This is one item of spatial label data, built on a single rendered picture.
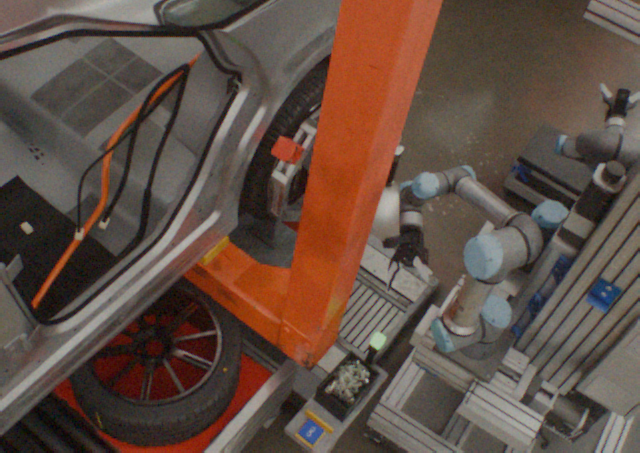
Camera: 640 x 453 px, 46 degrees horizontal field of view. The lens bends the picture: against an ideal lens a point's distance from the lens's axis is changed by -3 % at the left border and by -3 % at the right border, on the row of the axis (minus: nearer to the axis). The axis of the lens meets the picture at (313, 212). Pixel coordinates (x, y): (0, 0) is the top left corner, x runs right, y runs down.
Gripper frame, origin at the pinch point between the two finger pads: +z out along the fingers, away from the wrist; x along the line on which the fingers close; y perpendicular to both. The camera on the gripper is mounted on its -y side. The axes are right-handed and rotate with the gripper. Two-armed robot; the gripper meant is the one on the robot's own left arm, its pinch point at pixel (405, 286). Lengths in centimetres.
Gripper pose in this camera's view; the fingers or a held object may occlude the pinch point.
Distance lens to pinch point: 238.7
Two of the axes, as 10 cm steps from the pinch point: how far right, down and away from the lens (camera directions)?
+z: -0.6, 9.3, -3.7
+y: 6.8, 3.1, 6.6
